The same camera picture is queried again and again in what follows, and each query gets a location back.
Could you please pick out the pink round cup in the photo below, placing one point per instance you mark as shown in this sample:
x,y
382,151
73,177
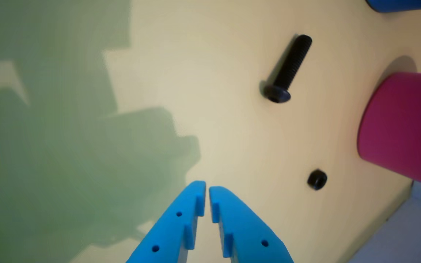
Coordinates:
x,y
404,128

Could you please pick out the yellow paper mat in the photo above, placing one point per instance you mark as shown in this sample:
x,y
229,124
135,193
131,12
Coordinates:
x,y
232,128

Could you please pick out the blue round cup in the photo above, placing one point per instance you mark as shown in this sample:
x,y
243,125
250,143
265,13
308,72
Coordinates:
x,y
404,4

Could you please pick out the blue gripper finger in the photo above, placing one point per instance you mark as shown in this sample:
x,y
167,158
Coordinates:
x,y
247,233
166,230

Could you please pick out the black bolt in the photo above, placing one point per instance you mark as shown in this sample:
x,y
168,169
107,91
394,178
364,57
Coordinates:
x,y
287,71

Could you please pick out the small hex nut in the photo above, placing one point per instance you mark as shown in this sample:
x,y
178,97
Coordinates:
x,y
317,179

